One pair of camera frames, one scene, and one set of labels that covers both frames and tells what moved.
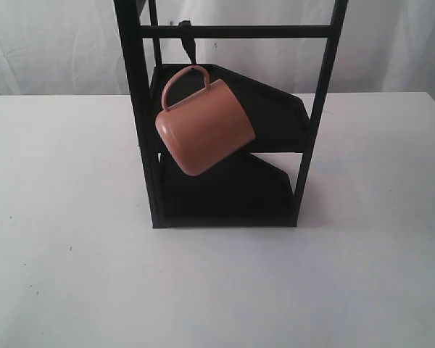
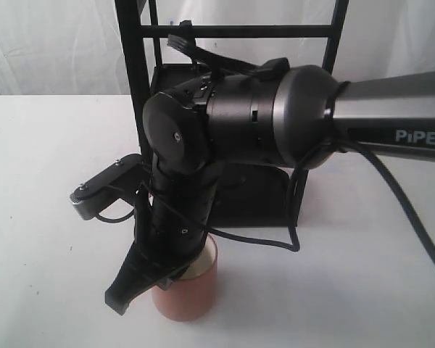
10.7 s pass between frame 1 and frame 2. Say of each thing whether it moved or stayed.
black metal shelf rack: stayed
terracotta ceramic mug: moved
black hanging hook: stayed
